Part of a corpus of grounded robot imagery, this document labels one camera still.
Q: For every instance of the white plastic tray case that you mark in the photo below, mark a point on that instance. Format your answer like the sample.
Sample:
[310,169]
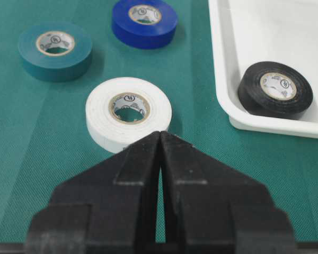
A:
[247,32]

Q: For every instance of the blue tape roll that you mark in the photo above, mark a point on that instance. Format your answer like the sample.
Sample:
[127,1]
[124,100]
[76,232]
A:
[144,24]

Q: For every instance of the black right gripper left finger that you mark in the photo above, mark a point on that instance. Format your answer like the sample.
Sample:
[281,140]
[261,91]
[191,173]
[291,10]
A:
[109,208]

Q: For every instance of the black tape roll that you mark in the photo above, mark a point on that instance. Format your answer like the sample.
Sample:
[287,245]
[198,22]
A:
[273,89]

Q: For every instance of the green tape roll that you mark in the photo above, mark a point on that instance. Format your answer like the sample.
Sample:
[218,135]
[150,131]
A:
[55,51]

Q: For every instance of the white tape roll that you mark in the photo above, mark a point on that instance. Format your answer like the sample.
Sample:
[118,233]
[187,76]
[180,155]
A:
[123,110]

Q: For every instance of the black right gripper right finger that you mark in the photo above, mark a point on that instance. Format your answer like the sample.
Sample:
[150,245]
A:
[213,208]

